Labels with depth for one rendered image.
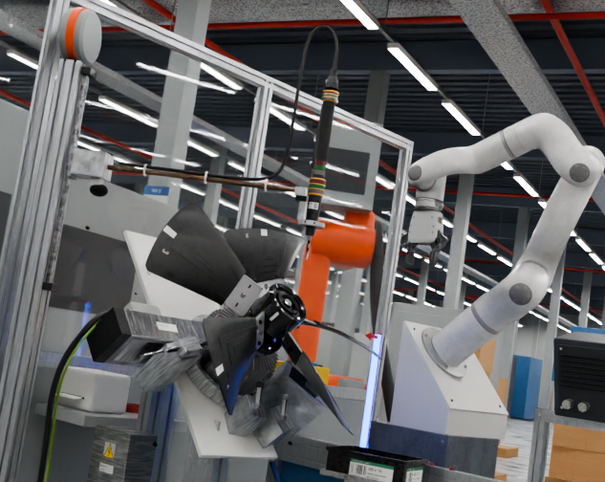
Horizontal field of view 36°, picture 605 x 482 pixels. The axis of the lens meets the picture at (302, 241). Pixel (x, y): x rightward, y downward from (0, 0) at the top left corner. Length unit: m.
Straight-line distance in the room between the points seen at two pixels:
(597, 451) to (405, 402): 8.70
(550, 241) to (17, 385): 1.53
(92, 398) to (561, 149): 1.46
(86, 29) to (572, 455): 9.66
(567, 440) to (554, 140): 9.04
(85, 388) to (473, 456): 1.17
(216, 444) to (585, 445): 9.46
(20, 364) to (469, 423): 1.32
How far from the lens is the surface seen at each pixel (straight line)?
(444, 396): 2.86
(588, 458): 11.57
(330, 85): 2.52
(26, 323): 2.60
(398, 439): 2.92
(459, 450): 2.89
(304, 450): 2.84
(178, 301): 2.54
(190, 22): 9.81
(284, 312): 2.29
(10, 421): 2.62
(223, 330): 2.10
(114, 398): 2.70
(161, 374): 2.21
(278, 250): 2.55
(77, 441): 2.92
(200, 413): 2.33
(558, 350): 2.34
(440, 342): 2.96
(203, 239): 2.31
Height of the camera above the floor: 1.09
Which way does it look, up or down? 7 degrees up
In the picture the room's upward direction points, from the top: 8 degrees clockwise
